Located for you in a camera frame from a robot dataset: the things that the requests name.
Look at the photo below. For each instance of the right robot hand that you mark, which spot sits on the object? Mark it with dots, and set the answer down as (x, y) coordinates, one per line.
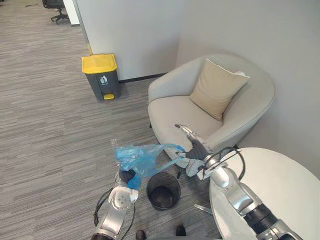
(193, 152)

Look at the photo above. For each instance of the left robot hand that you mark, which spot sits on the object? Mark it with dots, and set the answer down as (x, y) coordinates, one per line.
(126, 175)

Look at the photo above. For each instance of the blue plastic trash bag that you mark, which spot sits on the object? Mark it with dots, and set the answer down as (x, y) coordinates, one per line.
(140, 160)

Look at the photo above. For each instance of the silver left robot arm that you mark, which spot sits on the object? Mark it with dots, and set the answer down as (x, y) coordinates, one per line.
(115, 212)

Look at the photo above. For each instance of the small black mesh bin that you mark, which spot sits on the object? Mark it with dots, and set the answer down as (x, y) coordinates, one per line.
(163, 191)

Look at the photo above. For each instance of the round white tea table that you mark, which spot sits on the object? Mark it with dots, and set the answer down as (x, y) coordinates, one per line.
(275, 190)

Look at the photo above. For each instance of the grey trash can yellow lid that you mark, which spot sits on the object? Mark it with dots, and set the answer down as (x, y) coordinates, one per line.
(100, 76)

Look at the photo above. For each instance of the beige armchair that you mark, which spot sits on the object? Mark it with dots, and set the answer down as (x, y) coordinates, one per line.
(210, 105)

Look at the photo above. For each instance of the dark left robot foot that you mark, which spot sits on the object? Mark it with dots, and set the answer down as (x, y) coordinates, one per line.
(140, 235)

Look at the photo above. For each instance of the dark robot foot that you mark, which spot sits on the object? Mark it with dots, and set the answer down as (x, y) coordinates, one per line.
(180, 230)
(140, 235)

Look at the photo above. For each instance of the tan cushion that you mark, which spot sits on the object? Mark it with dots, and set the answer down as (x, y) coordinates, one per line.
(218, 91)

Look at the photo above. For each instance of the dark right robot foot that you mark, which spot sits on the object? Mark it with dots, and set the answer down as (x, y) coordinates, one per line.
(180, 230)

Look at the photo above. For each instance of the black office chair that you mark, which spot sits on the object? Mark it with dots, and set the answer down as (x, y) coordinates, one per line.
(55, 10)

